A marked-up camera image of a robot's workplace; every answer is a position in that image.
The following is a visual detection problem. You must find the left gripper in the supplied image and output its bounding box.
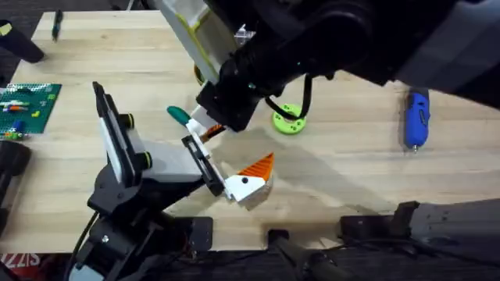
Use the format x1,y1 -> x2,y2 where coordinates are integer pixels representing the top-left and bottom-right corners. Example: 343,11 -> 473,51
87,118 -> 275,226

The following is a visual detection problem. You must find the orange ribbed wedge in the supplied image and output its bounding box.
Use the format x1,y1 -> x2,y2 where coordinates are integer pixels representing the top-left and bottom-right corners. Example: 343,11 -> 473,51
200,123 -> 227,144

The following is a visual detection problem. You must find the blue electric screwdriver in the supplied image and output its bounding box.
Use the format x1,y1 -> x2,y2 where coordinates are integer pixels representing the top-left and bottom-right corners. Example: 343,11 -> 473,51
403,90 -> 432,154

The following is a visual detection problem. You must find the green disc with holes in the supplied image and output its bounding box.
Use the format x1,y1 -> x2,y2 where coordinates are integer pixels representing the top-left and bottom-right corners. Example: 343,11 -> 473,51
271,102 -> 308,136

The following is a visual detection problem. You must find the right wrist upright plate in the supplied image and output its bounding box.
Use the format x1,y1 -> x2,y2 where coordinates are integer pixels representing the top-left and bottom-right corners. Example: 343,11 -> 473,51
155,0 -> 240,85

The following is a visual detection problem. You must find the wrist upright plate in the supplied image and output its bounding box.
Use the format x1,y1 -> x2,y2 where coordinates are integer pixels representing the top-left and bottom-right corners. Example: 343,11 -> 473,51
91,80 -> 154,188
155,0 -> 240,85

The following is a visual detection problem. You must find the left wrist upright plate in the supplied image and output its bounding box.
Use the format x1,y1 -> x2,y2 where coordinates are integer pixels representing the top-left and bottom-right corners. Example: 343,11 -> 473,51
91,80 -> 154,188

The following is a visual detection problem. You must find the dark pen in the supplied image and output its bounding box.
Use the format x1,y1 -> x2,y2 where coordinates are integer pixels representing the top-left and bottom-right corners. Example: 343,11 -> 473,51
51,9 -> 64,42

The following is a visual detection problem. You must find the green board with blocks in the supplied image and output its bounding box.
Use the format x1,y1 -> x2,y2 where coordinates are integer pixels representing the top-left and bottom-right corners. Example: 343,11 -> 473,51
0,82 -> 63,141

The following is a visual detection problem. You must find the black cylinder with yellow tape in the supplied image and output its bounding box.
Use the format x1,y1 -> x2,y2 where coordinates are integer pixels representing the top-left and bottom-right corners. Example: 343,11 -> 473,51
0,19 -> 45,64

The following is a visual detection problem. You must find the black bulky object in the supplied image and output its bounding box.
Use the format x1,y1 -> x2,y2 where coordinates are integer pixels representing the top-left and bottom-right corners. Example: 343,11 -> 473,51
0,139 -> 33,237

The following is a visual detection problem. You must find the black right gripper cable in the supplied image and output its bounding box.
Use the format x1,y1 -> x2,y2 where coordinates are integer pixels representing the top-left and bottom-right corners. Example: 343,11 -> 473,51
264,73 -> 314,122

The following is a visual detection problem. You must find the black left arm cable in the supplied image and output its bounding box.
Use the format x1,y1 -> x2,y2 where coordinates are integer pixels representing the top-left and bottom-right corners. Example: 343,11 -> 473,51
63,211 -> 99,281

